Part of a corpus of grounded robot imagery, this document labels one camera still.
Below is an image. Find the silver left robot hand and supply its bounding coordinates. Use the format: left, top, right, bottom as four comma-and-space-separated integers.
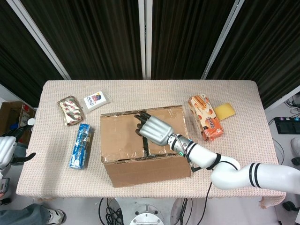
0, 125, 37, 169

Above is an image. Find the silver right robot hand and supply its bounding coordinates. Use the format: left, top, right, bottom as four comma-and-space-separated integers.
134, 111, 175, 146

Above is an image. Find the large brown cardboard box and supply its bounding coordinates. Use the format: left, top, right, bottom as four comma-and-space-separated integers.
100, 105, 193, 188

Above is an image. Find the grey round robot base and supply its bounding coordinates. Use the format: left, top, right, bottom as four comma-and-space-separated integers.
114, 198, 188, 225

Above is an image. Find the brown cardboard box with clutter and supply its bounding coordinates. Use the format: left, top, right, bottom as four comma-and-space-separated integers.
0, 101, 37, 143

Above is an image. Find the orange biscuit box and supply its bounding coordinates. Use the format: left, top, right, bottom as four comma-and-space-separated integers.
187, 93, 224, 142

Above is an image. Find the beige waffle tablecloth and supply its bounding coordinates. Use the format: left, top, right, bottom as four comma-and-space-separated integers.
15, 79, 287, 209

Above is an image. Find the grey trouser leg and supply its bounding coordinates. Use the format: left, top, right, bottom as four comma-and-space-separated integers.
0, 203, 51, 225

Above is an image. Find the white tissue pack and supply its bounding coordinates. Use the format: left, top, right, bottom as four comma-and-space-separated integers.
83, 90, 113, 113

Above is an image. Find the yellow sponge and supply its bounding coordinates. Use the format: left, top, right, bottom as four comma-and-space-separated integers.
214, 102, 236, 121

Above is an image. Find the blue Oreo cookie pack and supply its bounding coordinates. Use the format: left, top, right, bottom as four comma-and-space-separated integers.
68, 123, 91, 170

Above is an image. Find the gold foil snack bag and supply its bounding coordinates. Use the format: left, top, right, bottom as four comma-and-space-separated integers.
57, 95, 85, 127

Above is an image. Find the white sneaker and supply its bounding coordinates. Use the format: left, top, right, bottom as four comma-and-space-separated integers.
45, 208, 67, 225

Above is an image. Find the black pleated curtain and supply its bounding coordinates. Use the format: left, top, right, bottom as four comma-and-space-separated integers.
206, 0, 300, 110
151, 0, 236, 80
0, 0, 64, 107
20, 0, 143, 80

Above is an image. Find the black electronic device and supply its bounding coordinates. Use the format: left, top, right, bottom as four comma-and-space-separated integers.
274, 116, 300, 135

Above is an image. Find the white frame post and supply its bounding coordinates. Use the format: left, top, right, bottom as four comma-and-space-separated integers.
138, 0, 153, 80
201, 0, 246, 80
6, 0, 71, 80

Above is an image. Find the black floor cable bundle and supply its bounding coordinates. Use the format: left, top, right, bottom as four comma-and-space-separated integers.
98, 198, 124, 225

